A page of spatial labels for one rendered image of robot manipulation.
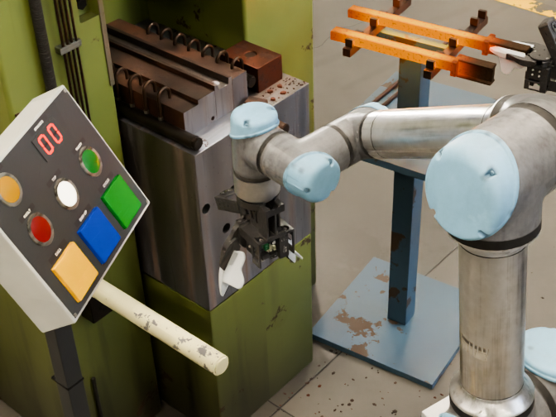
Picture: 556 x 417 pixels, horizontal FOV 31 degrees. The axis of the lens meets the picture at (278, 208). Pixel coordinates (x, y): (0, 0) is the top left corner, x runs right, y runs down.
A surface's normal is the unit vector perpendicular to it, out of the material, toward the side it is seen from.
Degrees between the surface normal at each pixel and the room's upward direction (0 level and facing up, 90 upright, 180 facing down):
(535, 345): 7
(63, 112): 60
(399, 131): 68
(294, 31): 90
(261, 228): 90
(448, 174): 82
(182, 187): 90
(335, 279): 0
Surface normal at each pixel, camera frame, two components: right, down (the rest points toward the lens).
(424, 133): -0.81, 0.01
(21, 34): 0.76, 0.37
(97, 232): 0.82, -0.28
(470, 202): -0.75, 0.31
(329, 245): -0.04, -0.79
